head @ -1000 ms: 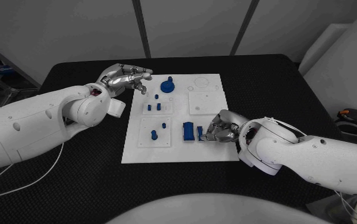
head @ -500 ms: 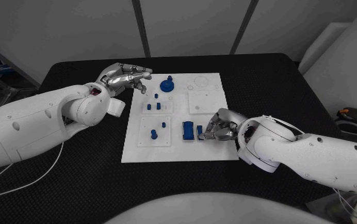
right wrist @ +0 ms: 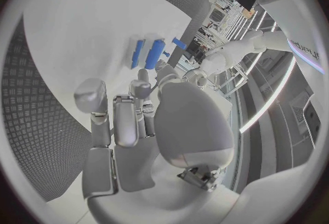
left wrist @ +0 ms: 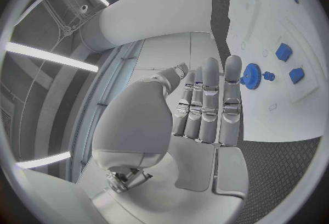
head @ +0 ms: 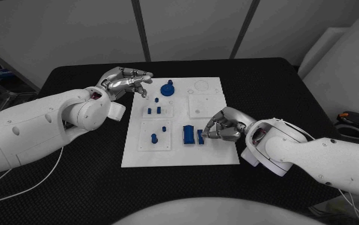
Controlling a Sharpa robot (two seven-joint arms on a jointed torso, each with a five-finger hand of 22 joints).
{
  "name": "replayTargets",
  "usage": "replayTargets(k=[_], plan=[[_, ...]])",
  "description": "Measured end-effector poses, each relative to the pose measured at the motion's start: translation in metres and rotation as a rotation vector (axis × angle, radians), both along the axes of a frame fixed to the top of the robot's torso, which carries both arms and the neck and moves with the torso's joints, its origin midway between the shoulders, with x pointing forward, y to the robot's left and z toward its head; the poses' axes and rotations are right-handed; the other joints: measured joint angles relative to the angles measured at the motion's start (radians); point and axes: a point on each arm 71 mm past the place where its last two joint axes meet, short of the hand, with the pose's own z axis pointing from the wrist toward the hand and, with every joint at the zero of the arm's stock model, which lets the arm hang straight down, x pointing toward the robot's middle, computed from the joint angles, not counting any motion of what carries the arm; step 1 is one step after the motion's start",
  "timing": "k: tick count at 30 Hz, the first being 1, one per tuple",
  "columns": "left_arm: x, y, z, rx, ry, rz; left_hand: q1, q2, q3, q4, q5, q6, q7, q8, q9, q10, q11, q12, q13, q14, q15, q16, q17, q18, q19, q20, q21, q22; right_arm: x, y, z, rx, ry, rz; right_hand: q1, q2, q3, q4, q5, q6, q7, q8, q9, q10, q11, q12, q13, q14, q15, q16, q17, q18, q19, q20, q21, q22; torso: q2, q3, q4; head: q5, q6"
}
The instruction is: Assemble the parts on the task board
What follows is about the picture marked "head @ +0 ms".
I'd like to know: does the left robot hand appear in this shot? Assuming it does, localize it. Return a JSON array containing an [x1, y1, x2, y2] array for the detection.
[[95, 66, 154, 102]]

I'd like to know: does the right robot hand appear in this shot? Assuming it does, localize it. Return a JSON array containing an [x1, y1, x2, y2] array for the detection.
[[200, 106, 257, 143]]

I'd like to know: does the white task board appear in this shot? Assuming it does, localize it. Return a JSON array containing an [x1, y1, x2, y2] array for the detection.
[[121, 76, 241, 168]]

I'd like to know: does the large blue block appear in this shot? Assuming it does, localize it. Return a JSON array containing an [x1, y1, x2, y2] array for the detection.
[[183, 124, 196, 145]]

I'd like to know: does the blue gear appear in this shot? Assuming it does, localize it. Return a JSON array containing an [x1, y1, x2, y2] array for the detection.
[[159, 79, 176, 97]]

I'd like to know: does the black and orange device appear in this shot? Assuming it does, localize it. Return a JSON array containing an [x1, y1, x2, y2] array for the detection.
[[334, 111, 359, 138]]

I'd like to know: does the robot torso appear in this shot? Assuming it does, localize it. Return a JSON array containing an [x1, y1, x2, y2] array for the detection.
[[110, 196, 327, 225]]

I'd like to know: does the white cable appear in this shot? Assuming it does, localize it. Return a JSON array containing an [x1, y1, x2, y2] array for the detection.
[[337, 189, 359, 213], [0, 146, 65, 201]]

